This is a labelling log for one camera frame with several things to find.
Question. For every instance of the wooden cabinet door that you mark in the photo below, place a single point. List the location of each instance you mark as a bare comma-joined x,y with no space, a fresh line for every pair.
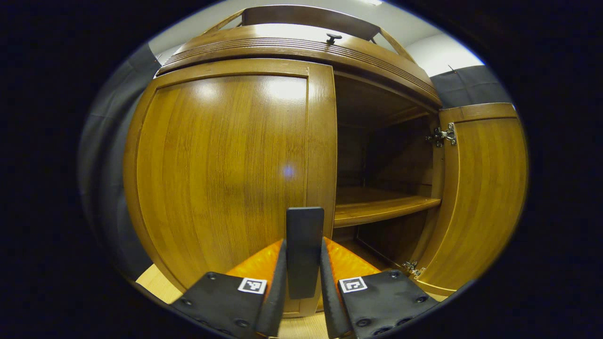
485,197
212,165

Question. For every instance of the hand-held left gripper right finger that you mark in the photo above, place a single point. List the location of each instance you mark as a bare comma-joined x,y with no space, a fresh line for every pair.
330,301

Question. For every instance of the wooden double-door shoe cabinet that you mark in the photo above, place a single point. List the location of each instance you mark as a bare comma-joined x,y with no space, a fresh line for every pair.
377,141

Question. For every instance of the wooden drawer with black knob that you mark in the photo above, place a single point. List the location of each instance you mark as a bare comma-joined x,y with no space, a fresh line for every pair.
282,33

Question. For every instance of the silver metal door hinge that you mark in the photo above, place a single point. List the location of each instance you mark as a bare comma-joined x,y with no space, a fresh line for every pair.
443,135
412,268

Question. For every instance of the wooden inner cabinet shelf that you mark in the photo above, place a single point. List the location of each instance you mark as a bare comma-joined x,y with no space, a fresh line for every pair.
377,207

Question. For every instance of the black backdrop cloth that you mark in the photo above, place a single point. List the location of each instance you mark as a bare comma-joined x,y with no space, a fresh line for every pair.
108,165

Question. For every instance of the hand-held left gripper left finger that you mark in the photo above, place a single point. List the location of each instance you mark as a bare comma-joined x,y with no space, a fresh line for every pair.
275,301

